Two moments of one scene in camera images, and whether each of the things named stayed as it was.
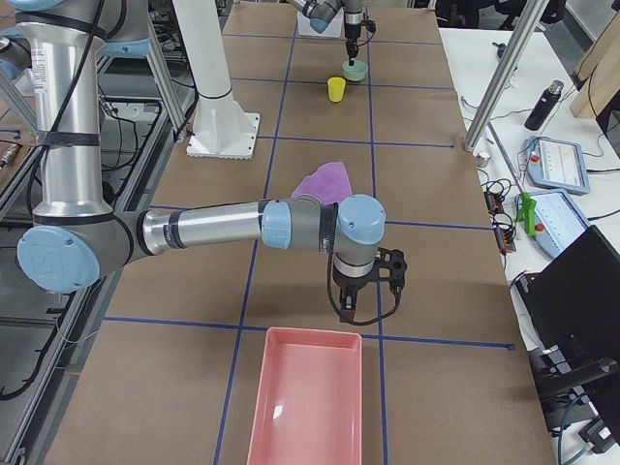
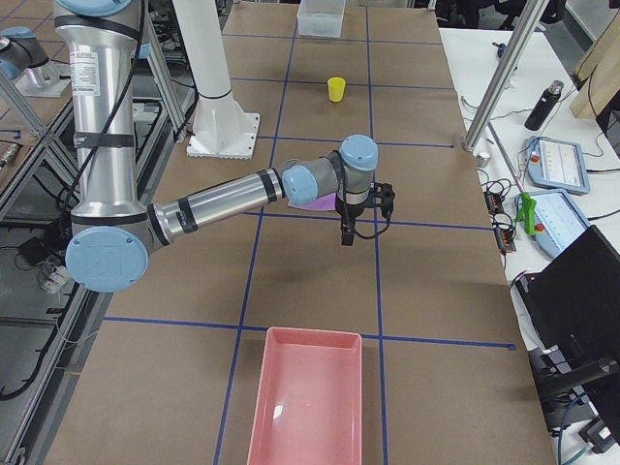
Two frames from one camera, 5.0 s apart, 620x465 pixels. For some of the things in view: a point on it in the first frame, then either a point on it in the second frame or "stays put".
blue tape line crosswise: x=264 y=328 stays put
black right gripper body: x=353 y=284 to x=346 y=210
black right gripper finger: x=347 y=298 to x=348 y=231
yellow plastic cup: x=336 y=87 stays put
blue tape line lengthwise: x=374 y=205 stays put
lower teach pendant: x=557 y=220 stays put
